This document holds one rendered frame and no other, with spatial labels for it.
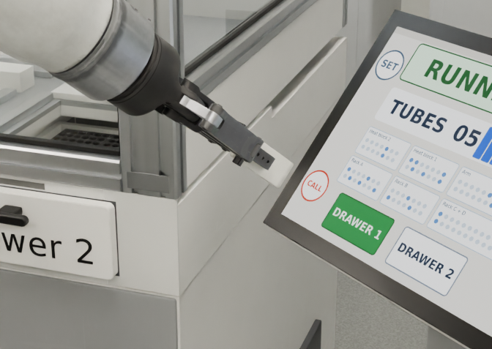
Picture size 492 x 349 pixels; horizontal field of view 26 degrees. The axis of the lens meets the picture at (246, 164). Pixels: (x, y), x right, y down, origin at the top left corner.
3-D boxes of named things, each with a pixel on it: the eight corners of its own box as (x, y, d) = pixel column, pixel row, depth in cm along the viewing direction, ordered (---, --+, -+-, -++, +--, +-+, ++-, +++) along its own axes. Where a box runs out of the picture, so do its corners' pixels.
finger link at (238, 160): (180, 75, 99) (188, 79, 98) (256, 131, 106) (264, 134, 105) (157, 110, 99) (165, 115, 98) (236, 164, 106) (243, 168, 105)
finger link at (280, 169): (249, 132, 106) (253, 134, 106) (291, 162, 111) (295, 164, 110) (233, 157, 106) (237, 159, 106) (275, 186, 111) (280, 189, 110)
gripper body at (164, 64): (170, 36, 92) (237, 88, 98) (122, 16, 99) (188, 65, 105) (123, 109, 92) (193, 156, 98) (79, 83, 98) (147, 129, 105)
